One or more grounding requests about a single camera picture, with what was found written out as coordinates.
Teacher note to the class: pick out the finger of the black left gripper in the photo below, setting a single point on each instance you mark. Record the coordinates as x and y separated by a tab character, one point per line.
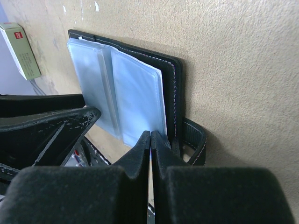
41	130

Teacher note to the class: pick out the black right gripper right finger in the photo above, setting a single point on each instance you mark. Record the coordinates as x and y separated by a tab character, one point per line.
185	194

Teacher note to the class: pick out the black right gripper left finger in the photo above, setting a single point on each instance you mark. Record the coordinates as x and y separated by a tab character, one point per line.
114	194

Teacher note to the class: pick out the black leather card holder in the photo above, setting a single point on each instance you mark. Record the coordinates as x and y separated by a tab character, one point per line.
136	90

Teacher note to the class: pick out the small green white box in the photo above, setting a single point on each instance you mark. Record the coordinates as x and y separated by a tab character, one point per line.
20	49

